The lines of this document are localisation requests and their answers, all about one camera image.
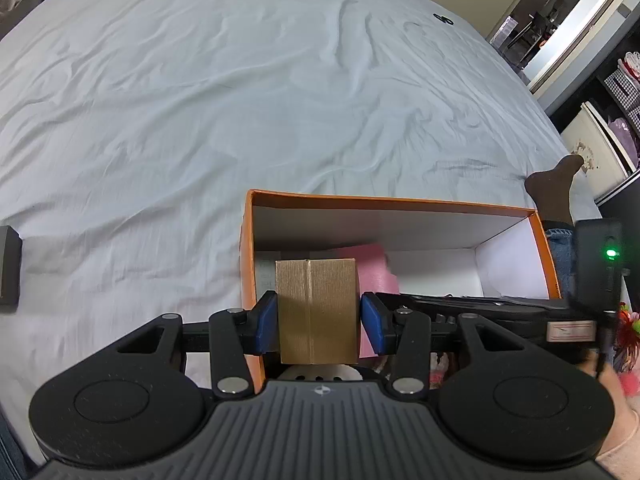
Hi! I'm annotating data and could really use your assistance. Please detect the person's right hand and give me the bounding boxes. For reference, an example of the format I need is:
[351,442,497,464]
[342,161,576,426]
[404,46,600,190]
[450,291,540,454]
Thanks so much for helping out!
[584,349,640,454]

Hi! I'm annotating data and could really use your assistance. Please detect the houndstooth storage box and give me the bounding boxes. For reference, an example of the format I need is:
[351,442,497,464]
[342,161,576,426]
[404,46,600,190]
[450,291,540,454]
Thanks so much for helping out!
[602,67,640,131]

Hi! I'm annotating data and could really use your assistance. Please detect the dark grey gift box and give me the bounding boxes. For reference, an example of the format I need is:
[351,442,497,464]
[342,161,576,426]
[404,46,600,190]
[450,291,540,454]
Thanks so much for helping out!
[0,225,24,307]

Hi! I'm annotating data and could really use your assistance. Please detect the black shelf unit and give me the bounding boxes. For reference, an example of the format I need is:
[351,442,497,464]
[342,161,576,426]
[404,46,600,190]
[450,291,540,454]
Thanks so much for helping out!
[544,35,640,207]

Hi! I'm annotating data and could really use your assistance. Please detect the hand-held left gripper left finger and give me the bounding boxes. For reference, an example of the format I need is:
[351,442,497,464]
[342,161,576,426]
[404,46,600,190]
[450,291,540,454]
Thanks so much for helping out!
[115,290,279,396]

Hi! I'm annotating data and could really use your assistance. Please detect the purple bag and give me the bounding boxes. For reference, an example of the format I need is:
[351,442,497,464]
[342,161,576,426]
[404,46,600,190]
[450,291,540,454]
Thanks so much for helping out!
[607,117,640,169]

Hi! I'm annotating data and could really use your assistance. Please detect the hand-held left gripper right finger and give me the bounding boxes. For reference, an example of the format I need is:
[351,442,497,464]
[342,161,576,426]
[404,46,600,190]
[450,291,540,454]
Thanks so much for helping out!
[360,292,509,396]

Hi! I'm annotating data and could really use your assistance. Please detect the white door frame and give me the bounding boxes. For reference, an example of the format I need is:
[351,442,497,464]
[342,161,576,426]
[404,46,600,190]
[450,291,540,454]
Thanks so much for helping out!
[527,0,634,94]

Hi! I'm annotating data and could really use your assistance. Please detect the cream storage box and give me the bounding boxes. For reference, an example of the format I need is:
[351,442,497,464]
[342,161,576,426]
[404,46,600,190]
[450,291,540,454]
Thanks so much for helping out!
[559,102,632,194]

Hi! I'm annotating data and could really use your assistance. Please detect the person's foot in brown sock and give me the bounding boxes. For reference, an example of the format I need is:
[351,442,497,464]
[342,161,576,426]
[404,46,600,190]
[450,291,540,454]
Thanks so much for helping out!
[523,153,585,226]

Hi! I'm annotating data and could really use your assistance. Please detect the red and white item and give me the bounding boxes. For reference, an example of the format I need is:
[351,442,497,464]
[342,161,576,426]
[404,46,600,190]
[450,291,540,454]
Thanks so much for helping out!
[617,51,640,81]

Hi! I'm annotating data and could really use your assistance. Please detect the colourful toy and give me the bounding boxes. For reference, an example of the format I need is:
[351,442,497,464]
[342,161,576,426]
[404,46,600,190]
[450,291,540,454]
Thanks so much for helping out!
[612,302,640,396]

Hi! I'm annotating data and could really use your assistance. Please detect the white round item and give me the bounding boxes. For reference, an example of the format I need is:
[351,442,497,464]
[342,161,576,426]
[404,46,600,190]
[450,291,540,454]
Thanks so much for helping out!
[277,363,364,384]

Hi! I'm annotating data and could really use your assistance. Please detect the lavender patterned bin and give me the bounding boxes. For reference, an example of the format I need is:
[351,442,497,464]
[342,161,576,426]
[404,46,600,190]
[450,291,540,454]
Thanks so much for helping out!
[492,15,526,69]

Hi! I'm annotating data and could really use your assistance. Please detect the gold textured box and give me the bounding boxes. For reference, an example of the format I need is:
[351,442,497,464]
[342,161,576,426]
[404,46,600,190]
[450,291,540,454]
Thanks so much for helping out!
[274,258,360,365]

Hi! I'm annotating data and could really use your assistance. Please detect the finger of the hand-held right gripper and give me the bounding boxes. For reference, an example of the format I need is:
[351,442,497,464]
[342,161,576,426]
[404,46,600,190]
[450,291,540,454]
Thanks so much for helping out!
[395,301,576,314]
[373,291,571,305]

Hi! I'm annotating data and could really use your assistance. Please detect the orange cardboard box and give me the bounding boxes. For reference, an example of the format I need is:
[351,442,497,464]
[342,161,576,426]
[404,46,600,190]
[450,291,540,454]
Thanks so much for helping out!
[239,188,564,396]

